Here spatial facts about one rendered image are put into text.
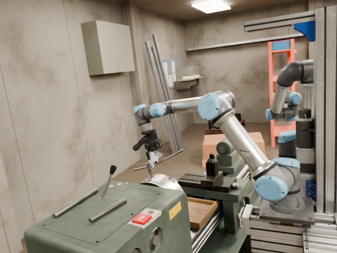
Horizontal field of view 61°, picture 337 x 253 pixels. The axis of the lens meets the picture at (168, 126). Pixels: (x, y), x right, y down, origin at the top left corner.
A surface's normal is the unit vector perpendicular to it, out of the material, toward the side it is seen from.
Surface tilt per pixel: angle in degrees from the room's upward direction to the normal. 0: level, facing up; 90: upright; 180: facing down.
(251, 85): 90
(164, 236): 90
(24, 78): 90
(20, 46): 90
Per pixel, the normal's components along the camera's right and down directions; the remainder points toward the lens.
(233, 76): -0.40, 0.22
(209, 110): -0.71, 0.11
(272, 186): -0.56, 0.33
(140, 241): 0.85, 0.01
